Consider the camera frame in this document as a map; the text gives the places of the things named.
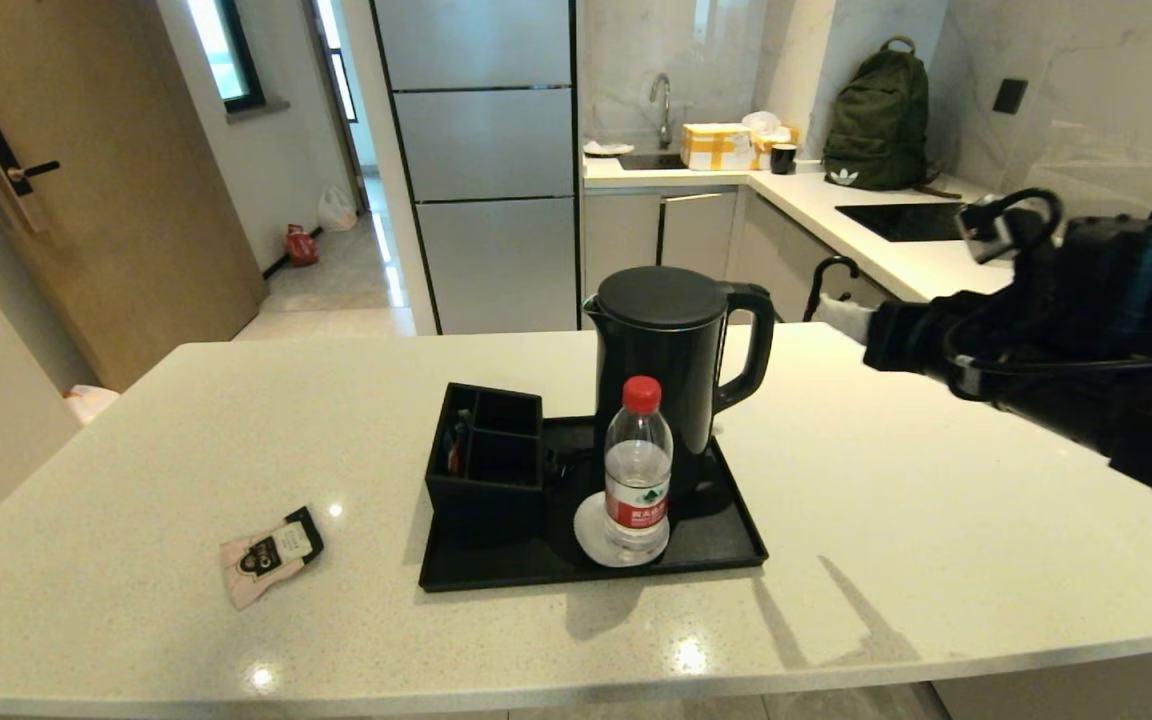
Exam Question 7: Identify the black electric kettle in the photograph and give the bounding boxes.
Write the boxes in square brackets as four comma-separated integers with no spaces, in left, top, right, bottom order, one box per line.
[583,265,777,506]

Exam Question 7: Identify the brown wooden door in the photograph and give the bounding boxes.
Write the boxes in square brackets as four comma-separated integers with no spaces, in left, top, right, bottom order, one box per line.
[0,0,269,393]

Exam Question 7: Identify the white trash bag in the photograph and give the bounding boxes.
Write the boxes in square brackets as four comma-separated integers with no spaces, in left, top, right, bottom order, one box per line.
[66,386,122,426]

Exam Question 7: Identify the black serving tray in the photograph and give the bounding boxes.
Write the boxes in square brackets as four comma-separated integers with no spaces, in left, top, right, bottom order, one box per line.
[420,413,770,593]

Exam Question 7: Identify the red-label water bottle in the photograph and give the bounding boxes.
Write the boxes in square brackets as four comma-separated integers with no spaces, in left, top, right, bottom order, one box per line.
[604,376,675,563]

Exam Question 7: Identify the black induction cooktop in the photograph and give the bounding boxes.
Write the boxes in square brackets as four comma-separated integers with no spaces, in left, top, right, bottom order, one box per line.
[835,203,969,244]

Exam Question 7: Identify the black umbrella handle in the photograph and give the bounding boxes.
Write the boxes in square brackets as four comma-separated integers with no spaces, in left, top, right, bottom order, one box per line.
[803,256,862,323]

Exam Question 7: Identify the white round coaster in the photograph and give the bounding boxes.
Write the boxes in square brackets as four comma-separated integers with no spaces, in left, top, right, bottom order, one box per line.
[573,490,670,569]

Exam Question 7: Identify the silver tall refrigerator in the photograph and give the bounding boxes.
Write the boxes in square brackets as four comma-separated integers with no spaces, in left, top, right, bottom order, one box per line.
[371,0,582,336]

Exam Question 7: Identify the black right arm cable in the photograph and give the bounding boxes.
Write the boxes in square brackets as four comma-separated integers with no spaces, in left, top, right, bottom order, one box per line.
[941,187,1152,379]

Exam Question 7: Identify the black round kettle base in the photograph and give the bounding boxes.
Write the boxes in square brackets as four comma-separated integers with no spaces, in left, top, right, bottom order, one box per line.
[671,455,732,519]

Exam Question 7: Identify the dark-framed window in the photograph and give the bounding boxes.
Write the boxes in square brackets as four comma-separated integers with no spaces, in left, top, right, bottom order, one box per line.
[186,0,267,116]

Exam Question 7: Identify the dark green backpack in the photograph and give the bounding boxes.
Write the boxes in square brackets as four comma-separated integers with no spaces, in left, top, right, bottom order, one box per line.
[823,36,962,198]

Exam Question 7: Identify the black organizer box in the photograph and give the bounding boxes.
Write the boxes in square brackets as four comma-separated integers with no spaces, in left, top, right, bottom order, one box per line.
[425,383,547,546]

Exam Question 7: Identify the black door lock handle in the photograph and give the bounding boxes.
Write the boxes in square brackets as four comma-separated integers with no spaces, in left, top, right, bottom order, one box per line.
[0,115,64,236]

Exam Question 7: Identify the pink white tea packet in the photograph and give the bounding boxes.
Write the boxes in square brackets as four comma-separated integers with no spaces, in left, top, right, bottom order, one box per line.
[219,507,325,609]

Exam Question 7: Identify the yellow-taped cardboard box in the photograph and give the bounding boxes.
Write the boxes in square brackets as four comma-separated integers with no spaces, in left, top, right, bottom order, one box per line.
[681,123,757,172]

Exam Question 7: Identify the white kitchen base cabinets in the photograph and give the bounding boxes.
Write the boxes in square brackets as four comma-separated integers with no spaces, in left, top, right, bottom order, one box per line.
[581,185,922,331]

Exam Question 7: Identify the chrome kitchen faucet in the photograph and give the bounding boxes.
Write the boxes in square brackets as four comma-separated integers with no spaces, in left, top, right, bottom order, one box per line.
[649,73,675,151]

